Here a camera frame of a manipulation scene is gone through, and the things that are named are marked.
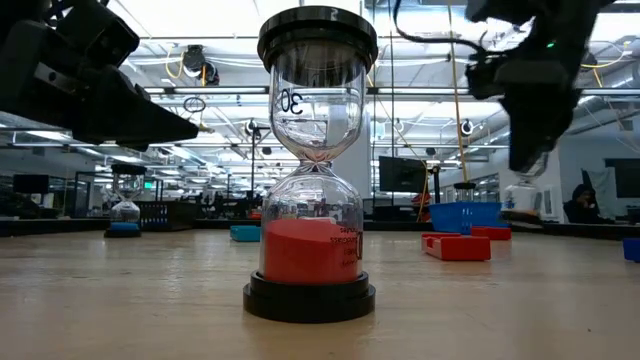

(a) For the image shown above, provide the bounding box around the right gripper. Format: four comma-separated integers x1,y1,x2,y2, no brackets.
491,46,584,174

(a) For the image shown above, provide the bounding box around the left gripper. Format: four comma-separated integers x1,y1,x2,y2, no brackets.
0,19,200,153

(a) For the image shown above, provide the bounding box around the orange sand hourglass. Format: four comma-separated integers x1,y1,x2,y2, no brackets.
501,151,552,215

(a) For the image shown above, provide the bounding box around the white sand hourglass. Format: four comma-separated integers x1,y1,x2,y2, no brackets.
452,181,478,204

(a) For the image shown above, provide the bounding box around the red plastic pencil sharpener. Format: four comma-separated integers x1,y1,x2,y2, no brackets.
470,225,514,242
420,232,493,263

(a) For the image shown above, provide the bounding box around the red sand hourglass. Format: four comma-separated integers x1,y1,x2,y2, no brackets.
242,5,380,325

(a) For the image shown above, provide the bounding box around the black plastic basket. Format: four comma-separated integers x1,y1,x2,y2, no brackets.
134,199,200,232

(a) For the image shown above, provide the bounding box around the person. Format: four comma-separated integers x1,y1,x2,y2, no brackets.
562,182,616,225

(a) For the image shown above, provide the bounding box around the blue sand hourglass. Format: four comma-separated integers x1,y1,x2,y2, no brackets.
103,163,148,240

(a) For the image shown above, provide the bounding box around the black desk monitor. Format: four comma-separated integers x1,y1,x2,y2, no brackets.
12,173,50,195
603,157,640,199

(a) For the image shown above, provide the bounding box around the blue plastic basket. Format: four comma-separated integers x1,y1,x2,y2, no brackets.
428,200,515,237

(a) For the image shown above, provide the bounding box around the black light stand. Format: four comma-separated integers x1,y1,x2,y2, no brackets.
243,117,263,201

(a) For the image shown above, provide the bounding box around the red chair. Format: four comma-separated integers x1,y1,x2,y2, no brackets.
410,191,432,223

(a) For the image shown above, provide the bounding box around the blue flat card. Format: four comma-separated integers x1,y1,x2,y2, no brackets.
621,237,640,264

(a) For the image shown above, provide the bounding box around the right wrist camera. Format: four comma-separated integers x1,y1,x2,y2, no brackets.
464,52,506,100

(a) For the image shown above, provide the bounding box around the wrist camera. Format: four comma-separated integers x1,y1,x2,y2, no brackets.
464,52,506,100
57,0,142,69

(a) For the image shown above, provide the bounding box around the yellow cable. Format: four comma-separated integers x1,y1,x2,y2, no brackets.
446,0,471,184

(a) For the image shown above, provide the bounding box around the black overhead camera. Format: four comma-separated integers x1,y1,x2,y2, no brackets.
180,43,221,87

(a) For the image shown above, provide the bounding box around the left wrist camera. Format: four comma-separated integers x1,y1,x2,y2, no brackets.
57,0,142,69

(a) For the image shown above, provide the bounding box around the black aluminium table frame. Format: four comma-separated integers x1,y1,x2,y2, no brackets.
0,215,640,241

